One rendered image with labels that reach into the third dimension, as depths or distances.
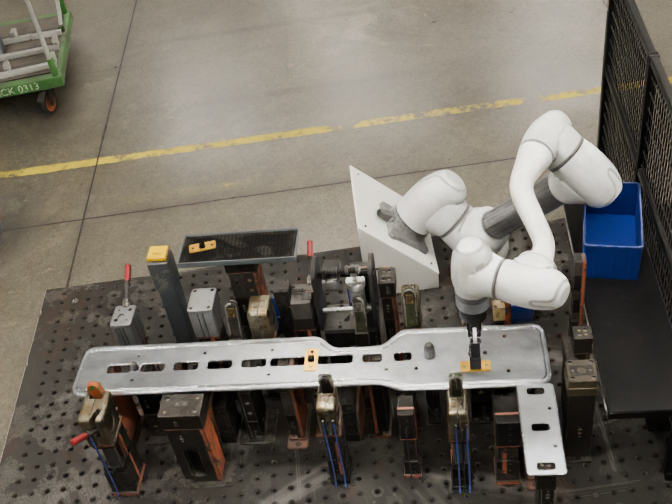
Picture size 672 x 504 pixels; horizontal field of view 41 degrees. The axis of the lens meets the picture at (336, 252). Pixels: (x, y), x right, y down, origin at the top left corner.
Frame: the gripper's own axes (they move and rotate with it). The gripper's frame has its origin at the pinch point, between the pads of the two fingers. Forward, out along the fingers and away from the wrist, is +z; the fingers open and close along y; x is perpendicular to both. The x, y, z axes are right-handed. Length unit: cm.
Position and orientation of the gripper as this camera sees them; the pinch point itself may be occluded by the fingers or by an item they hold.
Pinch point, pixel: (475, 356)
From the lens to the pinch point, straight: 251.1
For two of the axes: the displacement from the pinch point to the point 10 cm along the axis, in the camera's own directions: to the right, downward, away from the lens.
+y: 0.6, -6.6, 7.5
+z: 1.3, 7.5, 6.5
